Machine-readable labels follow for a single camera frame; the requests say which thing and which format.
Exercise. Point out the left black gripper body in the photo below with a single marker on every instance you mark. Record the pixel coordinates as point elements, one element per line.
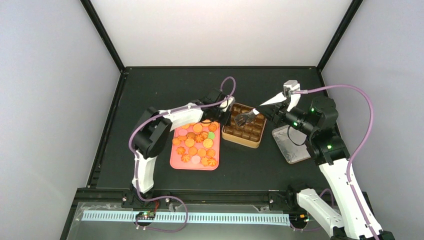
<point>222,121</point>

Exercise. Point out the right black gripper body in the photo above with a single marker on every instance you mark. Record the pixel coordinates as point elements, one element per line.
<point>276,118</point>

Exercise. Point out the gold cookie tin box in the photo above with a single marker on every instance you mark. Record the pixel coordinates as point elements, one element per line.
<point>248,135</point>

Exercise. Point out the green round cookie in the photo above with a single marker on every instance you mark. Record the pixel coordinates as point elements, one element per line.
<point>211,135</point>

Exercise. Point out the pink round cookie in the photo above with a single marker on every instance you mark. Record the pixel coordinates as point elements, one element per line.
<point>182,132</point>
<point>195,159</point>

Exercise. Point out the pink plastic tray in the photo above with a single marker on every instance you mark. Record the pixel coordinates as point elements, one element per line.
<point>192,144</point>

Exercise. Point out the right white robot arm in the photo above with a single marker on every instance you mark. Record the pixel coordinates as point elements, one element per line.
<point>355,220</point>

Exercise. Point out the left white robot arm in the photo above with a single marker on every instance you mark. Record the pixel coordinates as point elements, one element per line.
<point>148,139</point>

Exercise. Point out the large round sugar cookie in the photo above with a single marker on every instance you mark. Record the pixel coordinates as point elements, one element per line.
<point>208,143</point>

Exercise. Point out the clear plastic tin lid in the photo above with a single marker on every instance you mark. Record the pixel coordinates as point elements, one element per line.
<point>291,143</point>

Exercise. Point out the orange swirl cookie bottom right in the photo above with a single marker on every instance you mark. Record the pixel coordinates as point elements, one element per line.
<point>211,162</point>

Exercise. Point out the orange swirl cookie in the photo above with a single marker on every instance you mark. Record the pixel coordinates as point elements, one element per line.
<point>185,158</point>
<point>211,162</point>

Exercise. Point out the orange swirl cookie bottom left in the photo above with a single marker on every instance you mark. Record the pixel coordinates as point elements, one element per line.
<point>185,158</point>

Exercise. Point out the right circuit board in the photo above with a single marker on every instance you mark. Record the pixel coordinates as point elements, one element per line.
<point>299,218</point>

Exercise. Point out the circuit board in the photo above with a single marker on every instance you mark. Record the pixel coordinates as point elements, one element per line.
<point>145,215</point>
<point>299,218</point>

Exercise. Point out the clear plastic sheet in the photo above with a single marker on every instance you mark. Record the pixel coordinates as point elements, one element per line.
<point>109,230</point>

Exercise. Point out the left circuit board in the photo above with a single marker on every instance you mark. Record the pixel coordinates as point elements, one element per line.
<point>145,215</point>

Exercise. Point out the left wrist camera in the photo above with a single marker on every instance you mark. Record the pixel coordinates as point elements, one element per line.
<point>227,104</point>

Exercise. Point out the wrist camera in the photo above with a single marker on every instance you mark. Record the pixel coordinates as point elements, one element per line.
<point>227,104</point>
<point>290,88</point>

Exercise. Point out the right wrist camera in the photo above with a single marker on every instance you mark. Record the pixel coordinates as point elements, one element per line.
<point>290,88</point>

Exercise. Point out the white slotted cable rail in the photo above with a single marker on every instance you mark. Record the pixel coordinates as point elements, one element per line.
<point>276,219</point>

